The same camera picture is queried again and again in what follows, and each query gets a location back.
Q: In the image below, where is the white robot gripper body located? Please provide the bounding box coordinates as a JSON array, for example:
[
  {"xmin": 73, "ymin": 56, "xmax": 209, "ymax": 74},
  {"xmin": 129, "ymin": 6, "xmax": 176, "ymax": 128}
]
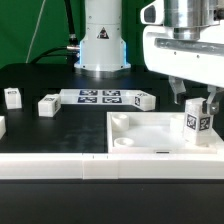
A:
[{"xmin": 143, "ymin": 23, "xmax": 224, "ymax": 88}]

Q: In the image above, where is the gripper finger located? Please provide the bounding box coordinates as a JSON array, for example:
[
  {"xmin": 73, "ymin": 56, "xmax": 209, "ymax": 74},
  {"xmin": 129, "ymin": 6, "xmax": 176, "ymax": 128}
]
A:
[
  {"xmin": 169, "ymin": 76, "xmax": 186, "ymax": 104},
  {"xmin": 202, "ymin": 85, "xmax": 222, "ymax": 115}
]

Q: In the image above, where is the white square table top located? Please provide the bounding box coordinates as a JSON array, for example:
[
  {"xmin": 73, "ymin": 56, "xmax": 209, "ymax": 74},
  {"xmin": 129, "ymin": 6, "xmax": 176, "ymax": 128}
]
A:
[{"xmin": 107, "ymin": 112, "xmax": 224, "ymax": 154}]

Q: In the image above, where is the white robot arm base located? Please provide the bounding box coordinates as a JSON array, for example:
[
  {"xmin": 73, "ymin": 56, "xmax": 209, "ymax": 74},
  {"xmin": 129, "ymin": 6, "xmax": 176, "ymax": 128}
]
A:
[{"xmin": 74, "ymin": 0, "xmax": 131, "ymax": 78}]

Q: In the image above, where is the white tag base board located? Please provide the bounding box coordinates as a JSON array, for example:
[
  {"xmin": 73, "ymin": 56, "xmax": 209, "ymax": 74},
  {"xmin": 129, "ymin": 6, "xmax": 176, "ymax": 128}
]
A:
[{"xmin": 60, "ymin": 89, "xmax": 139, "ymax": 105}]

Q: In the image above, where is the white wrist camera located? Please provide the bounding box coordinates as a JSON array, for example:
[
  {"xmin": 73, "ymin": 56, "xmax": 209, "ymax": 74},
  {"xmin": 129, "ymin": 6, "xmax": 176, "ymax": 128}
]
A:
[{"xmin": 140, "ymin": 0, "xmax": 165, "ymax": 25}]

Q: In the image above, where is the black cable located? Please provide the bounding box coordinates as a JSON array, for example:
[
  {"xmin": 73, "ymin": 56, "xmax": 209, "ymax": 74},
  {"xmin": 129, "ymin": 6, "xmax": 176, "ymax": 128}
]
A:
[{"xmin": 29, "ymin": 0, "xmax": 81, "ymax": 64}]

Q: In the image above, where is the white thin cable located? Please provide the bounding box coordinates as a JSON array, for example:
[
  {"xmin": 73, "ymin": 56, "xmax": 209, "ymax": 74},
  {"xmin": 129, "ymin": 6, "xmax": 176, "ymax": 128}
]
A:
[{"xmin": 25, "ymin": 0, "xmax": 48, "ymax": 64}]

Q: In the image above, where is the white front fence rail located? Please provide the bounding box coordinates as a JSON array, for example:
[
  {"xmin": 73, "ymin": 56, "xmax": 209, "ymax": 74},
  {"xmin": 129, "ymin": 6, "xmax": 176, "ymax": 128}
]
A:
[{"xmin": 0, "ymin": 153, "xmax": 224, "ymax": 180}]

